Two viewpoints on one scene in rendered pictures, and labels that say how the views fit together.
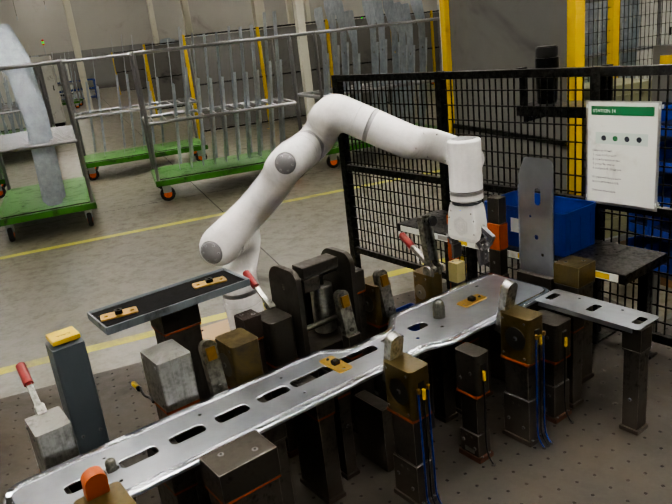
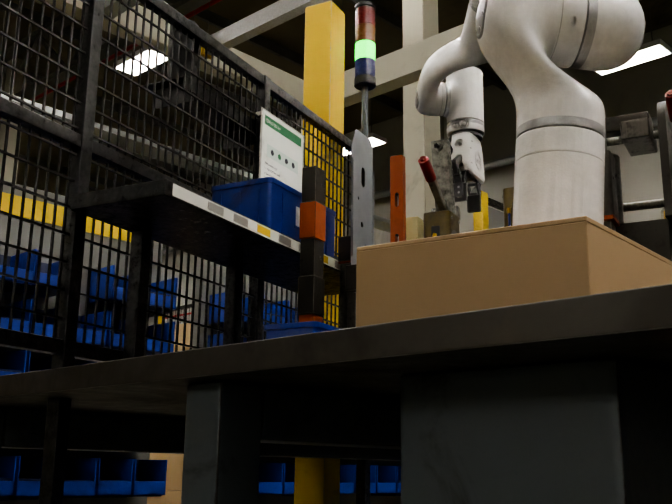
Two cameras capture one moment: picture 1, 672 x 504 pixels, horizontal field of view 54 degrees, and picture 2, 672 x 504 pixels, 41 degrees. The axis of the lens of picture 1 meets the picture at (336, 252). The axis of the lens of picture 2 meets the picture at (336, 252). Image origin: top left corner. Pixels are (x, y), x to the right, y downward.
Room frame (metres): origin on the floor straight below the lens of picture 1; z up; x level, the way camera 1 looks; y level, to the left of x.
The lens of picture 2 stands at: (2.75, 1.20, 0.53)
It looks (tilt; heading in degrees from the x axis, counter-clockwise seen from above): 14 degrees up; 243
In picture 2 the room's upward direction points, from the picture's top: 1 degrees clockwise
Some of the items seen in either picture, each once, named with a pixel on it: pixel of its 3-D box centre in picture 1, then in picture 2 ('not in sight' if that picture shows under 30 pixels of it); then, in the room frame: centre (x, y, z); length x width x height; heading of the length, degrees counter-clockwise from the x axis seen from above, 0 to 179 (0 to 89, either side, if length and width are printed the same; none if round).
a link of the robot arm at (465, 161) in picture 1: (465, 163); (463, 97); (1.64, -0.35, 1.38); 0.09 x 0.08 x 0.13; 159
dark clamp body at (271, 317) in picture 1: (279, 381); not in sight; (1.52, 0.18, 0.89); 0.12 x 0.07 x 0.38; 35
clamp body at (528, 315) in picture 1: (527, 378); not in sight; (1.42, -0.43, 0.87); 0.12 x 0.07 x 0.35; 35
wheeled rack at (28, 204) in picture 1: (34, 144); not in sight; (7.74, 3.32, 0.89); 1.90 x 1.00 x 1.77; 21
